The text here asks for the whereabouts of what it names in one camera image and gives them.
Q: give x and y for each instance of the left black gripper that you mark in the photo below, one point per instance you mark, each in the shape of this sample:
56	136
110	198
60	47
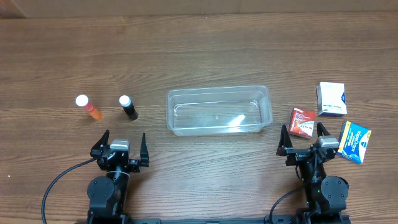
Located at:
116	158

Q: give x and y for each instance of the orange Redoxon tube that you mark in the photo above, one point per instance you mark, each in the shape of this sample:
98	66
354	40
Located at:
84	102

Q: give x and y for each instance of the clear plastic container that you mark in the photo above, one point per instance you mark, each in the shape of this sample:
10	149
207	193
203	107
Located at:
218	110

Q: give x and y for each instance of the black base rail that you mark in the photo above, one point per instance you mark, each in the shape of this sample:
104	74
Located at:
211	221

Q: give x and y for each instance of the black tube white cap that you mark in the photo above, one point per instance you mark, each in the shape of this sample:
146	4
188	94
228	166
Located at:
128	107

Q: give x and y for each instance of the red medicine box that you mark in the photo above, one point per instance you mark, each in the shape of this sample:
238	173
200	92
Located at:
302	123

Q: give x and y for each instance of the white blue medicine box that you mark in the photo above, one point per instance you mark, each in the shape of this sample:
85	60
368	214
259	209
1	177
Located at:
331	99

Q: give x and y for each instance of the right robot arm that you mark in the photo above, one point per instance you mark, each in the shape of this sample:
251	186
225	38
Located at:
326	195

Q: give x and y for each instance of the blue yellow VapoDrops box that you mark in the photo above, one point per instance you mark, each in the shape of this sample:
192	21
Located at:
353	142

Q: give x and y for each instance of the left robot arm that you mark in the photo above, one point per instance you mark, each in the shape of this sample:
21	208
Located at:
108	193

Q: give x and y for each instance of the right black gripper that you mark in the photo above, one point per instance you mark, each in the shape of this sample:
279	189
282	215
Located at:
306	156

